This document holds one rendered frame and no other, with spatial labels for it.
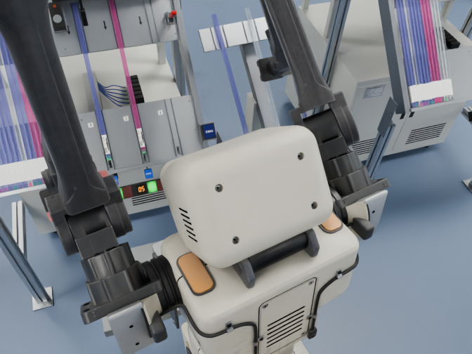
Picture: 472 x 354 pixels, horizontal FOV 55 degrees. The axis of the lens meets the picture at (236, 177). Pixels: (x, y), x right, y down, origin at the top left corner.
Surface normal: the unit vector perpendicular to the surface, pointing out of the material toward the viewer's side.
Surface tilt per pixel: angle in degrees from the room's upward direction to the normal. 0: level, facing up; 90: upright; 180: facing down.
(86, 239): 37
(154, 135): 44
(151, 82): 0
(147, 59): 0
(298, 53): 48
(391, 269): 0
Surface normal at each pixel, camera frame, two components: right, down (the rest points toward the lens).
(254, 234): 0.38, 0.07
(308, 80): -0.11, 0.12
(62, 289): 0.04, -0.65
